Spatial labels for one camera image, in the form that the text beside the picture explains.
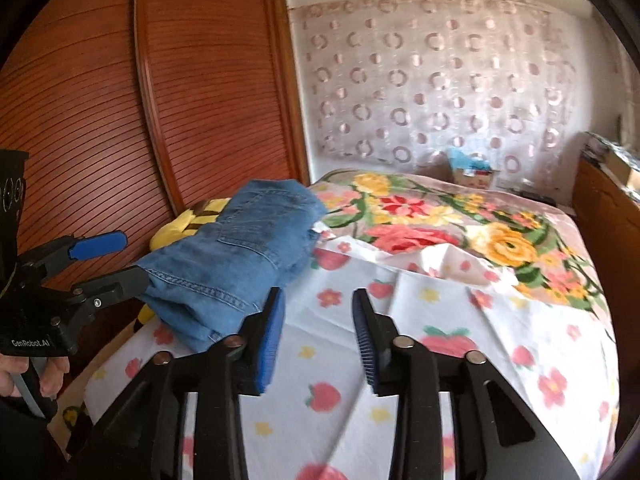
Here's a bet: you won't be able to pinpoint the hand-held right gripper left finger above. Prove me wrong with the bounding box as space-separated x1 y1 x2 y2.
65 287 287 480

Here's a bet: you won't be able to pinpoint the stack of papers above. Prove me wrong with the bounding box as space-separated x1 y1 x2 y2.
582 131 613 161

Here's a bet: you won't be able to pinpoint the yellow plush toy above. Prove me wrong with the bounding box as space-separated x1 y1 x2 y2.
135 197 233 333

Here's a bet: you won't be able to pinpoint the wooden slatted wardrobe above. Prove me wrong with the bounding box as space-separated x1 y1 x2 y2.
0 0 311 376

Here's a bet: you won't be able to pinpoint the person's left forearm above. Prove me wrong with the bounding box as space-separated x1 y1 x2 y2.
0 395 66 480

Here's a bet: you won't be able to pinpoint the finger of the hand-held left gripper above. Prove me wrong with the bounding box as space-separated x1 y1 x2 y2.
72 266 151 311
20 231 127 282

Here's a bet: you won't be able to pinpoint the brown cardboard box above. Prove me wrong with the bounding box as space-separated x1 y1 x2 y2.
605 147 640 186

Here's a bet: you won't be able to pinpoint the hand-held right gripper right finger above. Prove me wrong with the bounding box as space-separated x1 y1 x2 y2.
352 288 571 480

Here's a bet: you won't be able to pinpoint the person's left hand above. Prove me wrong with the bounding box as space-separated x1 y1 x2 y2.
0 352 71 401

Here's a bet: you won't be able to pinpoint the circle patterned sheer curtain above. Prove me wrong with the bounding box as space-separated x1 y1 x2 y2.
290 0 601 181

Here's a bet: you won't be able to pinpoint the white strawberry print sheet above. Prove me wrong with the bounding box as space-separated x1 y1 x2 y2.
82 232 621 480

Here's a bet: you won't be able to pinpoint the blue denim pants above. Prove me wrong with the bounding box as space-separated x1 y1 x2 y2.
132 178 328 353

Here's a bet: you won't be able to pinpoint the wooden cabinet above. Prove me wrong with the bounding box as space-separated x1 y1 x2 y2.
571 132 640 261

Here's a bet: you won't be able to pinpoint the cardboard box with blue cloth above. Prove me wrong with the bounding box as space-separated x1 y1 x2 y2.
446 147 501 190

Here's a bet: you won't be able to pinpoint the pink floral blanket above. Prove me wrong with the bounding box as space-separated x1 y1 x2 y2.
307 170 618 341

